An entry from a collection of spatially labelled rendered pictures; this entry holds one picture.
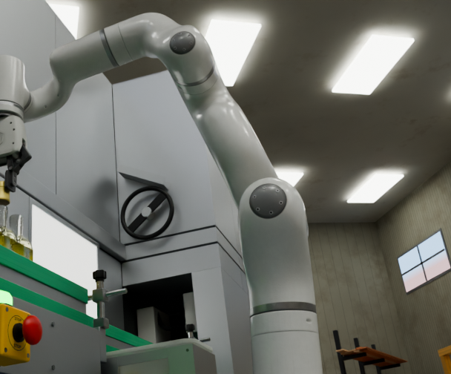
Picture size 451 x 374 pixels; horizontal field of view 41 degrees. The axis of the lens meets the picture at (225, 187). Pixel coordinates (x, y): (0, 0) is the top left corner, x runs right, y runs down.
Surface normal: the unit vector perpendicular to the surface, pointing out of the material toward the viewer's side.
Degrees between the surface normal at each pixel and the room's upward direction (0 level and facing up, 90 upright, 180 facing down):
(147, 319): 90
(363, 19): 180
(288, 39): 180
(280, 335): 91
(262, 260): 122
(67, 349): 90
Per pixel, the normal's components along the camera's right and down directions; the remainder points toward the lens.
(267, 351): -0.61, -0.29
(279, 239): 0.01, 0.26
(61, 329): 0.96, -0.22
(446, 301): -0.96, -0.01
